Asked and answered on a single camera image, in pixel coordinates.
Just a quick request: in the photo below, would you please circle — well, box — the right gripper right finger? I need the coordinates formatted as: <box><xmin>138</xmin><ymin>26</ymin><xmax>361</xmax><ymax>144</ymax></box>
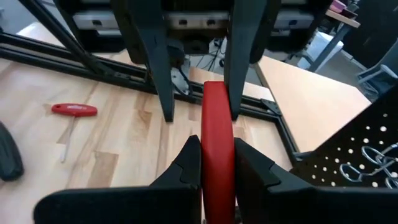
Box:
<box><xmin>235</xmin><ymin>138</ymin><xmax>398</xmax><ymax>224</ymax></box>

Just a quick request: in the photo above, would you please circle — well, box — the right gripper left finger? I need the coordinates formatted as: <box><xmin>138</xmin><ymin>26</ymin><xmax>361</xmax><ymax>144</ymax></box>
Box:
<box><xmin>33</xmin><ymin>134</ymin><xmax>203</xmax><ymax>224</ymax></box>

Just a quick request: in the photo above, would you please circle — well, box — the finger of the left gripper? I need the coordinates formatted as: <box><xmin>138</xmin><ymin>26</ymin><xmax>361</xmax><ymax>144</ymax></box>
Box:
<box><xmin>223</xmin><ymin>0</ymin><xmax>282</xmax><ymax>121</ymax></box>
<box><xmin>111</xmin><ymin>0</ymin><xmax>175</xmax><ymax>123</ymax></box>

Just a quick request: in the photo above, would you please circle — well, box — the red T-handle hex key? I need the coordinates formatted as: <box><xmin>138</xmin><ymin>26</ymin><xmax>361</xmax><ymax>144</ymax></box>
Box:
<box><xmin>200</xmin><ymin>80</ymin><xmax>236</xmax><ymax>224</ymax></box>
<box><xmin>51</xmin><ymin>103</ymin><xmax>98</xmax><ymax>163</ymax></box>

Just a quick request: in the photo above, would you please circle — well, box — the large black handle screwdriver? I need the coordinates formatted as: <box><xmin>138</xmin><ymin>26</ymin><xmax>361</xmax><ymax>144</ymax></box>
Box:
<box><xmin>0</xmin><ymin>121</ymin><xmax>25</xmax><ymax>182</ymax></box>

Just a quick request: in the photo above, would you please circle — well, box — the black metal peg board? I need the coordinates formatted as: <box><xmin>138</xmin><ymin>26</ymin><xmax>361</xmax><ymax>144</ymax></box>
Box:
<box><xmin>289</xmin><ymin>90</ymin><xmax>398</xmax><ymax>190</ymax></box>

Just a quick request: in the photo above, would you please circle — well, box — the white plastic bin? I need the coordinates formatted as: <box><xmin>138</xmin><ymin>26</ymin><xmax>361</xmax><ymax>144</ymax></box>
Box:
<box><xmin>297</xmin><ymin>30</ymin><xmax>345</xmax><ymax>72</ymax></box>

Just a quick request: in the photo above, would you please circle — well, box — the tan wooden desk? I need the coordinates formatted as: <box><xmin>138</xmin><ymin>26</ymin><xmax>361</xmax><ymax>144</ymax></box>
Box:
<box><xmin>254</xmin><ymin>55</ymin><xmax>373</xmax><ymax>154</ymax></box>

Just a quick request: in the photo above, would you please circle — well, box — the grey office chair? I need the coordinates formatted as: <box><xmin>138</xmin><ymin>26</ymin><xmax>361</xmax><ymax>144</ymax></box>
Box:
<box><xmin>356</xmin><ymin>37</ymin><xmax>398</xmax><ymax>96</ymax></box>

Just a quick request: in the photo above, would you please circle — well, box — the silver ring holder rail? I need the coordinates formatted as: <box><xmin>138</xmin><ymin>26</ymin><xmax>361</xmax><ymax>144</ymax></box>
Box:
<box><xmin>338</xmin><ymin>142</ymin><xmax>398</xmax><ymax>190</ymax></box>

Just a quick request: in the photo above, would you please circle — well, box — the black metal table frame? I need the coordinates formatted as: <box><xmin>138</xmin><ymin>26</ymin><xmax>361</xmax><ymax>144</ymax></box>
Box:
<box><xmin>0</xmin><ymin>0</ymin><xmax>301</xmax><ymax>162</ymax></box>

